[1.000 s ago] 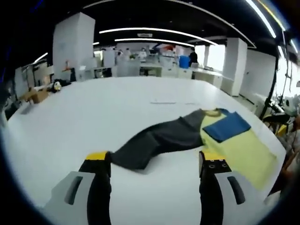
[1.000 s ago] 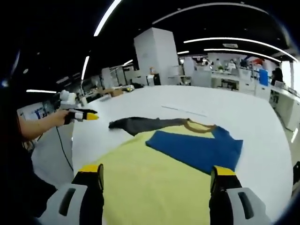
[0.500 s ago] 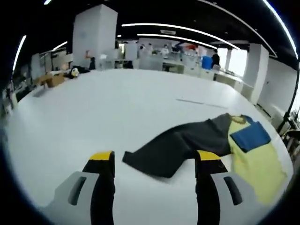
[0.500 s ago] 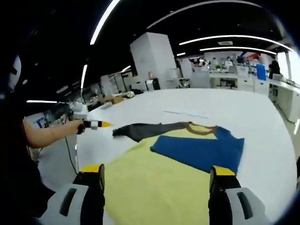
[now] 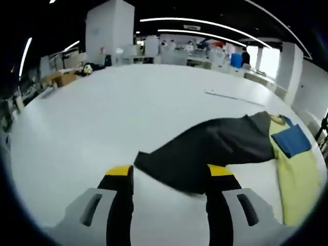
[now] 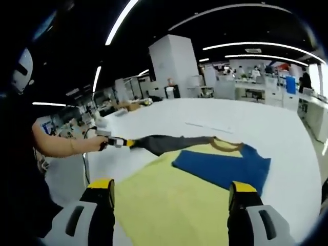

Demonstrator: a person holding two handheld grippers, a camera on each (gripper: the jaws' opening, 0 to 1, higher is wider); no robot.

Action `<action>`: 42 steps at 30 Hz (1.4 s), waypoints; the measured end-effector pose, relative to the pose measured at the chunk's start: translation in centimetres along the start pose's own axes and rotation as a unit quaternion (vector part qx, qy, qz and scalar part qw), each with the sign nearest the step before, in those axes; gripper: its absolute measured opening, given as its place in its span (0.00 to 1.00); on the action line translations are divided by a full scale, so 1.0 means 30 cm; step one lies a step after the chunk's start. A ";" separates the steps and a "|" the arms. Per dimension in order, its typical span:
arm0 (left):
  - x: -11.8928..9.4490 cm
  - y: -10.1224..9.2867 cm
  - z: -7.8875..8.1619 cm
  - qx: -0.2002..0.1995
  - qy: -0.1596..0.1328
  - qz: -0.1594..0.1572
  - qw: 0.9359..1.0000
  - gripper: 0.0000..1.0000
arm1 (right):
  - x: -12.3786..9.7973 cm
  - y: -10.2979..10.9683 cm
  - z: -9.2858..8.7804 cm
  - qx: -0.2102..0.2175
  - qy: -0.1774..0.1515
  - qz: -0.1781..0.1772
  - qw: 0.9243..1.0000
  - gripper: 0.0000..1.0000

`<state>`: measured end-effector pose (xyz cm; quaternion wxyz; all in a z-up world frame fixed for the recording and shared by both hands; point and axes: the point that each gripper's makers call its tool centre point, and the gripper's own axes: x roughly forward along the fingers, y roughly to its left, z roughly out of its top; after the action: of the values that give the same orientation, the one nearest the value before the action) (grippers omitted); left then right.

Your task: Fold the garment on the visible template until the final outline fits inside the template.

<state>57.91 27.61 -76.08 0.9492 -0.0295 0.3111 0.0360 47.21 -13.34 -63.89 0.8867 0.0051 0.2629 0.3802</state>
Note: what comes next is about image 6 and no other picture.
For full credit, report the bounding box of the blue container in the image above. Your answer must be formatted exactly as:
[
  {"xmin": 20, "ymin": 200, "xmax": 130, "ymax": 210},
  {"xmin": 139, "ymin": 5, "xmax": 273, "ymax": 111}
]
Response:
[{"xmin": 285, "ymin": 76, "xmax": 297, "ymax": 95}]

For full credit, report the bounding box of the white square pillar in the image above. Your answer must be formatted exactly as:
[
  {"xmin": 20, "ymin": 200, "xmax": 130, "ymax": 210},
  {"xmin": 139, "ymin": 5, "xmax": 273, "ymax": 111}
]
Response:
[{"xmin": 148, "ymin": 34, "xmax": 200, "ymax": 99}]

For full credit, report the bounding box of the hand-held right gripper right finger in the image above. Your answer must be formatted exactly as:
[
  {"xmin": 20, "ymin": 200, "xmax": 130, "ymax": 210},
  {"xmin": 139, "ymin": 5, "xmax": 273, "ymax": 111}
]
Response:
[{"xmin": 227, "ymin": 181, "xmax": 295, "ymax": 246}]

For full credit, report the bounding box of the person's left hand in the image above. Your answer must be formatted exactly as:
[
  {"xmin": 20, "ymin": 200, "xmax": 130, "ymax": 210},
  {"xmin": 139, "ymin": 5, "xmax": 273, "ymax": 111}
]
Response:
[{"xmin": 91, "ymin": 135, "xmax": 110, "ymax": 152}]

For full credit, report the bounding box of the small black white stand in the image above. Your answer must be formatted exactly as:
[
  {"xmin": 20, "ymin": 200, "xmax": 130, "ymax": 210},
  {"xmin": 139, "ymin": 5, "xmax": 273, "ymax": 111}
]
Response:
[{"xmin": 164, "ymin": 86, "xmax": 180, "ymax": 99}]

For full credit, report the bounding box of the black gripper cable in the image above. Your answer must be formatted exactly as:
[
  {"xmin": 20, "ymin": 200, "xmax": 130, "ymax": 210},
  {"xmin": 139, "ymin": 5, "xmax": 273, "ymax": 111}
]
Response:
[{"xmin": 81, "ymin": 127, "xmax": 98, "ymax": 187}]

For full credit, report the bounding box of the black yellow bundle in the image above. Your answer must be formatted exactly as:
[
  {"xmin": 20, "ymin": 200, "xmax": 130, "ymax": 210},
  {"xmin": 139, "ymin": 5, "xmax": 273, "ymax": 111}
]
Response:
[{"xmin": 145, "ymin": 95, "xmax": 165, "ymax": 105}]

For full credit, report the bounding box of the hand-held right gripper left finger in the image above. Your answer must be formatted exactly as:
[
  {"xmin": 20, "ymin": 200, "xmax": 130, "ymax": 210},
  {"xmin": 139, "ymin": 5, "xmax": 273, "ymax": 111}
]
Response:
[{"xmin": 50, "ymin": 178, "xmax": 115, "ymax": 246}]

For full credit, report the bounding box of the yellow blue grey garment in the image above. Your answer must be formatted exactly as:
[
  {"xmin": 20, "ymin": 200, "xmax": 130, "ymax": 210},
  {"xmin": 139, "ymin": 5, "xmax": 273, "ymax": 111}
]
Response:
[{"xmin": 114, "ymin": 134, "xmax": 272, "ymax": 246}]

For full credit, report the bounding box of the cardboard box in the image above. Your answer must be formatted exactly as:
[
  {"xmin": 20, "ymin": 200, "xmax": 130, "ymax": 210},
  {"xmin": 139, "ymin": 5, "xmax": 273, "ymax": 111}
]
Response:
[{"xmin": 116, "ymin": 101, "xmax": 140, "ymax": 112}]

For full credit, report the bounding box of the white counter cabinet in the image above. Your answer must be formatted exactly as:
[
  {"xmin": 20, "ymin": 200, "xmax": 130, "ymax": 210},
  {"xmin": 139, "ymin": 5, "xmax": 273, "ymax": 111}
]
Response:
[{"xmin": 297, "ymin": 93, "xmax": 328, "ymax": 144}]

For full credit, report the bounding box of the white worn device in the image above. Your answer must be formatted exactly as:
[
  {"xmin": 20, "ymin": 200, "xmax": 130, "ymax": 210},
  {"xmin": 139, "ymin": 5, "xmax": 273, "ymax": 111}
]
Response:
[{"xmin": 11, "ymin": 47, "xmax": 35, "ymax": 94}]

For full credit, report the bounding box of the person's dark clothing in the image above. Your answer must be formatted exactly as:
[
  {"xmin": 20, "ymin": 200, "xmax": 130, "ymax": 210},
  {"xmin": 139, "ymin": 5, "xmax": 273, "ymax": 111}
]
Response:
[{"xmin": 0, "ymin": 92, "xmax": 65, "ymax": 246}]

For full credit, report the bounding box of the white ceiling light strip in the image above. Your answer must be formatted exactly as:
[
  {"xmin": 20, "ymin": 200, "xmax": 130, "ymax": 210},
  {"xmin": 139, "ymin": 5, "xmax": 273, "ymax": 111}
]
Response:
[
  {"xmin": 224, "ymin": 54, "xmax": 310, "ymax": 67},
  {"xmin": 202, "ymin": 42, "xmax": 326, "ymax": 64},
  {"xmin": 105, "ymin": 0, "xmax": 139, "ymax": 46}
]

